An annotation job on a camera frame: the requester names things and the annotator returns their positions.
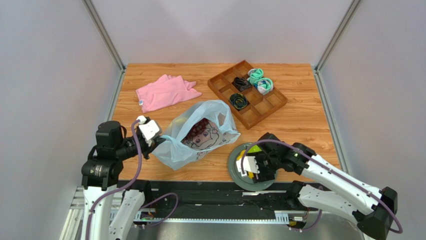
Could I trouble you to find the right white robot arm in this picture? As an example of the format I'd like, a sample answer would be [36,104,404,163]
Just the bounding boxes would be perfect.
[237,132,403,240]

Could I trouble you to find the green fake apple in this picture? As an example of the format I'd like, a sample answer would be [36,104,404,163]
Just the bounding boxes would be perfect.
[247,145,262,154]

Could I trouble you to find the dark red fake grapes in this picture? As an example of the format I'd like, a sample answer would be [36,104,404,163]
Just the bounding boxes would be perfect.
[182,118,209,143]

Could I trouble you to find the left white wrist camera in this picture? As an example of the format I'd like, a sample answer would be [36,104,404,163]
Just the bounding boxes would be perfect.
[136,115,162,146]

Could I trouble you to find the wooden compartment tray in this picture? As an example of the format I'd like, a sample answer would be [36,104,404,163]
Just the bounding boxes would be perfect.
[207,60,288,130]

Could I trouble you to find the pink cloth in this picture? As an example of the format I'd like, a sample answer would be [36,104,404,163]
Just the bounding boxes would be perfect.
[135,74,202,113]

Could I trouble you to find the teal white rolled sock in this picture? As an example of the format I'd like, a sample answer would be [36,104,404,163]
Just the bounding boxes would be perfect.
[253,77,274,95]

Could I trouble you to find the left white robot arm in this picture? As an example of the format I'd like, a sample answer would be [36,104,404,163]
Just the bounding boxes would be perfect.
[81,115,164,240]

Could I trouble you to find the black yellow rolled sock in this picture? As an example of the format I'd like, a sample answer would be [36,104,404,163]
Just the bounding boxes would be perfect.
[228,93,250,111]

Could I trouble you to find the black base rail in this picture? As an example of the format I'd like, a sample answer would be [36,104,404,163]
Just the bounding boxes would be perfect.
[136,180,318,221]

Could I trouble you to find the light blue plastic bag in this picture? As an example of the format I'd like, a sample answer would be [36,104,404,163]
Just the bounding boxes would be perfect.
[152,100,241,170]

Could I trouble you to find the yellow fake lemon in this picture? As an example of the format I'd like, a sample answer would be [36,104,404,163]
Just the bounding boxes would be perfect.
[247,171,256,181]

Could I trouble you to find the grey-blue round plate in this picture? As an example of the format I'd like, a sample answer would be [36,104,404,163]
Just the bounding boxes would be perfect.
[227,142,275,192]

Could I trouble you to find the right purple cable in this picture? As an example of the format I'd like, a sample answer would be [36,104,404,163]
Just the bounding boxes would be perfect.
[240,139,404,234]

